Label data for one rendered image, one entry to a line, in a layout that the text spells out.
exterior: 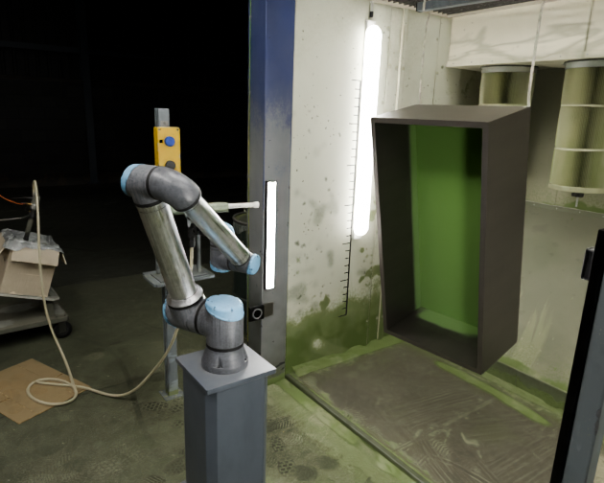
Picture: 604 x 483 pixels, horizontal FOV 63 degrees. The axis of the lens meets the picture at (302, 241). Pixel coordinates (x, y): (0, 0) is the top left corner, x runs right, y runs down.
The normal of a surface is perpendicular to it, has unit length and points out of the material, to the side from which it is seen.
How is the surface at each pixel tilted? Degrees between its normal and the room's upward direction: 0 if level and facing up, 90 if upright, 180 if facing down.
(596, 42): 90
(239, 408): 90
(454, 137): 102
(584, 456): 90
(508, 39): 90
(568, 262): 57
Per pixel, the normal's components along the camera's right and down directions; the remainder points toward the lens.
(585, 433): -0.81, 0.12
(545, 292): -0.66, -0.43
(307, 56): 0.58, 0.22
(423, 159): -0.74, 0.33
